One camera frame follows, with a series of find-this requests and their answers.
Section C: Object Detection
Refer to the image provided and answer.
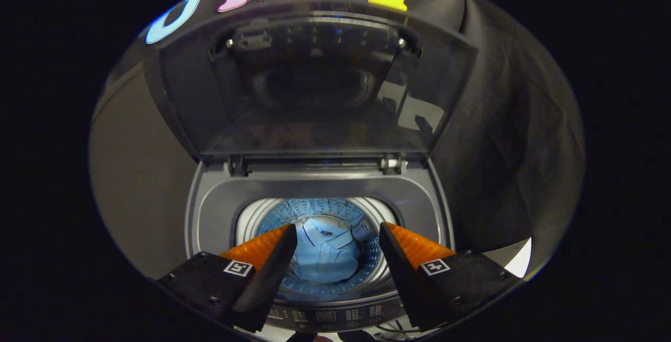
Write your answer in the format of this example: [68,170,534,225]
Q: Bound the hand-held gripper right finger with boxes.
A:
[378,221,520,332]

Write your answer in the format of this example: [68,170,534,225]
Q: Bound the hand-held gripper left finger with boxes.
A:
[157,223,298,333]

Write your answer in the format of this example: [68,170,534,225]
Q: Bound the light blue polo shirt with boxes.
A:
[291,216,378,284]

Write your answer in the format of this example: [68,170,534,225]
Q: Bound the grey washing machine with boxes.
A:
[185,156,456,335]

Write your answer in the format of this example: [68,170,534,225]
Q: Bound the dark washing machine lid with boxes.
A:
[143,0,479,163]

